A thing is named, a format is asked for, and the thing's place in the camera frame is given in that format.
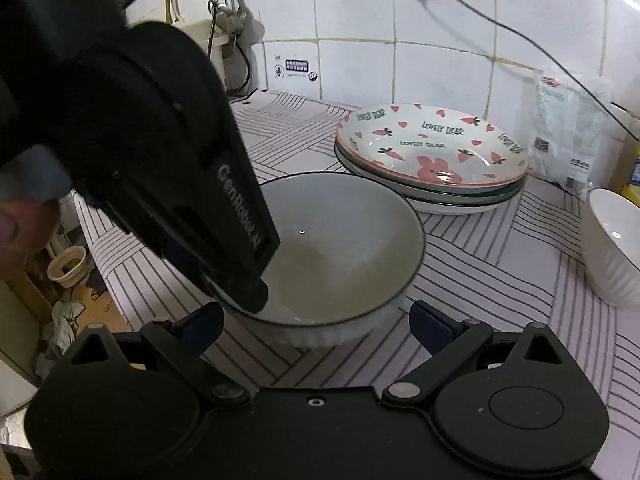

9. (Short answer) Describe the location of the striped tablecloth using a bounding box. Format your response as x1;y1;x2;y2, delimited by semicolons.
75;89;640;461

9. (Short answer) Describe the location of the person's left hand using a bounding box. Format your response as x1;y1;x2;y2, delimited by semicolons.
0;197;62;281

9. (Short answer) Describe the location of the small wall sticker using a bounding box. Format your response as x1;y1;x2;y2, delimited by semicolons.
272;54;321;83

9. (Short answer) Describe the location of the cream round floor object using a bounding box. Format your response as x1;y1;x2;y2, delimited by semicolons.
47;246;91;288

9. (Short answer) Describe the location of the white ribbed bowl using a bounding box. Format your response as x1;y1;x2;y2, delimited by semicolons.
580;187;640;310
202;170;427;348

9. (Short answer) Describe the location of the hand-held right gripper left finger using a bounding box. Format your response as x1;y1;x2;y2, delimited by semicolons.
65;302;251;406

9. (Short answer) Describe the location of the black charger cable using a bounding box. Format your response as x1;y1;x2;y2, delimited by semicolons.
395;0;640;111

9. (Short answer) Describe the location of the white salt bag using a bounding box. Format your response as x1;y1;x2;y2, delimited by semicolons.
529;71;615;192

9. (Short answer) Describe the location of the black rice cooker cable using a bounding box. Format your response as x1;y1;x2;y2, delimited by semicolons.
227;35;253;98

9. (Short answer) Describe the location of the white rice cooker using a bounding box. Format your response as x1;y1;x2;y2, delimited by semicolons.
172;19;231;96

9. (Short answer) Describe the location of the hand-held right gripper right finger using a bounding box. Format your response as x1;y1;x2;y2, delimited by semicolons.
382;301;568;406

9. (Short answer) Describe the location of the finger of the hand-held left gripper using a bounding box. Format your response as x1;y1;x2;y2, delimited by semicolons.
102;202;223;301
220;262;269;315

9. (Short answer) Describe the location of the pink rabbit print plate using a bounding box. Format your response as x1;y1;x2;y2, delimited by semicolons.
334;102;530;187

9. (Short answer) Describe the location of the large yellow label bottle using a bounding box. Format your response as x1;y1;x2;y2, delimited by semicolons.
607;102;640;206

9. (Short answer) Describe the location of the grey floor cloth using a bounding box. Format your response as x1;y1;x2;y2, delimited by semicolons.
42;300;85;363

